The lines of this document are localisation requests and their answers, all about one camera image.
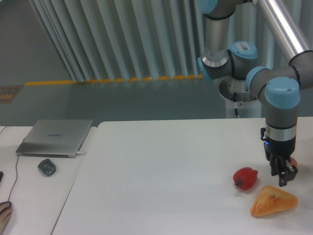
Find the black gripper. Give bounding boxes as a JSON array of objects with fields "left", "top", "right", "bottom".
[{"left": 264, "top": 138, "right": 298, "bottom": 187}]

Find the triangular orange bread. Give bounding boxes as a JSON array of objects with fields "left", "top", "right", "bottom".
[{"left": 250, "top": 186, "right": 298, "bottom": 217}]

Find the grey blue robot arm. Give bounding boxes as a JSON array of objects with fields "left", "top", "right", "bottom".
[{"left": 198, "top": 0, "right": 313, "bottom": 187}]

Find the person hand on mouse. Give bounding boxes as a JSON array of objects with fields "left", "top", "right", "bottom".
[{"left": 0, "top": 201, "right": 13, "bottom": 234}]

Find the orange peach fruit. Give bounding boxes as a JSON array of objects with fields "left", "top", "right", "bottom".
[{"left": 291, "top": 157, "right": 298, "bottom": 167}]

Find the red bell pepper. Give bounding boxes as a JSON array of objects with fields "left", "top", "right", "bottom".
[{"left": 233, "top": 167, "right": 258, "bottom": 190}]

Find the white folded curtain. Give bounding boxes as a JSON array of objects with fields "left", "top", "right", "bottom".
[{"left": 26, "top": 0, "right": 291, "bottom": 83}]

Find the silver closed laptop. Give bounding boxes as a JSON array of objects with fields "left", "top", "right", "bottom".
[{"left": 16, "top": 119, "right": 92, "bottom": 158}]

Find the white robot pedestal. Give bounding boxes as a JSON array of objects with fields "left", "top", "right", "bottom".
[{"left": 219, "top": 76, "right": 262, "bottom": 118}]

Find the black mouse cable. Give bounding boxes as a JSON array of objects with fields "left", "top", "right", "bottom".
[{"left": 0, "top": 125, "right": 20, "bottom": 202}]

